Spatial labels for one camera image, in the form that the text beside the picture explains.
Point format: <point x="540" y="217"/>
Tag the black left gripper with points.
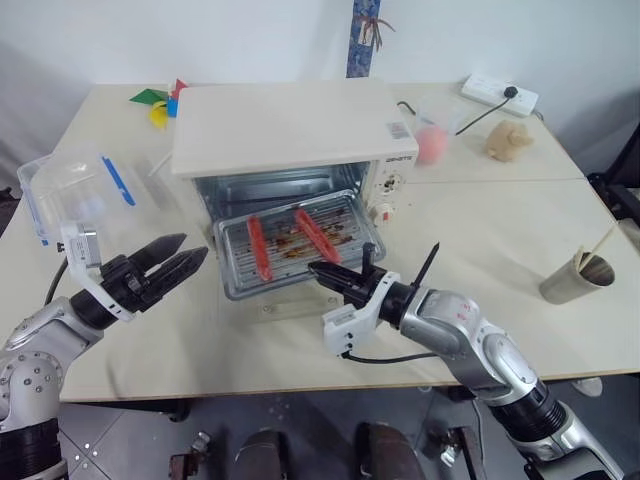
<point x="127" y="287"/>

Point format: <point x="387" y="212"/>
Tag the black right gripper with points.
<point x="365" y="287"/>

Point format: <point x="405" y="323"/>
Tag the metal baking tray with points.
<point x="295" y="250"/>

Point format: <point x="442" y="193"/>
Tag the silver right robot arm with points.
<point x="480" y="345"/>

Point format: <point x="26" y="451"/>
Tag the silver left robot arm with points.
<point x="45" y="340"/>

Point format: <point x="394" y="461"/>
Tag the red sausage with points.
<point x="315" y="235"/>
<point x="259" y="247"/>

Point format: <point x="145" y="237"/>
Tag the cream toaster oven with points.
<point x="280" y="130"/>

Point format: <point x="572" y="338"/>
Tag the clear container with blue latches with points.
<point x="75" y="180"/>

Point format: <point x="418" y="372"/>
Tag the yellow paper piece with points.
<point x="160" y="116"/>

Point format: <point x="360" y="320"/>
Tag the pink ball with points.
<point x="431" y="145"/>

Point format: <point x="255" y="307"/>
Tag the black table caster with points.
<point x="176" y="409"/>

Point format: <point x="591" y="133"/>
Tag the red blue white toy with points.
<point x="176" y="97"/>

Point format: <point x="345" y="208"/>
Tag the green paper piece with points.
<point x="147" y="96"/>

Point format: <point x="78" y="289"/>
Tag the clear plastic measuring cup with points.
<point x="440" y="117"/>

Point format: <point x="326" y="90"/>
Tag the dark rounded shape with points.
<point x="387" y="452"/>
<point x="261" y="455"/>

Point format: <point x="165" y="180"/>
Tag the beige wooden figure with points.
<point x="507" y="141"/>

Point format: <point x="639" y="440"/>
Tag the metal cup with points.
<point x="575" y="282"/>

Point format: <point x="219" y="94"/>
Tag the white power strip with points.
<point x="500" y="95"/>

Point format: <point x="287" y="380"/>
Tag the wooden chopsticks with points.
<point x="595" y="250"/>

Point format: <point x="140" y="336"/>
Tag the white shoe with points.
<point x="589" y="386"/>

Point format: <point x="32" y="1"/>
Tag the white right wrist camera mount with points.
<point x="350" y="325"/>

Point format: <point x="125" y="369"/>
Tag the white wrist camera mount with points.
<point x="80" y="252"/>
<point x="350" y="325"/>

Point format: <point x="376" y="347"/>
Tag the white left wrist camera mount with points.
<point x="80" y="252"/>

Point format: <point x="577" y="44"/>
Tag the blue wall scroll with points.
<point x="362" y="40"/>

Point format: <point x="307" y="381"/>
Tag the black frame stand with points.
<point x="617" y="190"/>

